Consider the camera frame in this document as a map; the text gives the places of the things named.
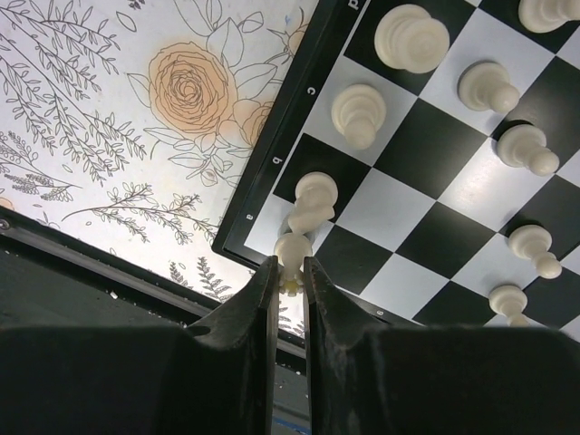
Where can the black white chess board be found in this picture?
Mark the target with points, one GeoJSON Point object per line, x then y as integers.
{"type": "Point", "coordinates": [423, 216]}

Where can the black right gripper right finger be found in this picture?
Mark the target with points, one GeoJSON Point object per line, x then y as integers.
{"type": "Point", "coordinates": [369, 377]}

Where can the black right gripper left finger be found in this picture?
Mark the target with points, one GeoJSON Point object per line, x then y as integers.
{"type": "Point", "coordinates": [215, 376]}

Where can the white chess piece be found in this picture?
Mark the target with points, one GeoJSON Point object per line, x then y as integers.
{"type": "Point", "coordinates": [358, 112]}
{"type": "Point", "coordinates": [291, 250]}
{"type": "Point", "coordinates": [409, 38]}
{"type": "Point", "coordinates": [316, 193]}

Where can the white chess pawn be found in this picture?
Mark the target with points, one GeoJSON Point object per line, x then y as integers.
{"type": "Point", "coordinates": [510, 302]}
{"type": "Point", "coordinates": [487, 86]}
{"type": "Point", "coordinates": [533, 243]}
{"type": "Point", "coordinates": [524, 146]}
{"type": "Point", "coordinates": [544, 16]}

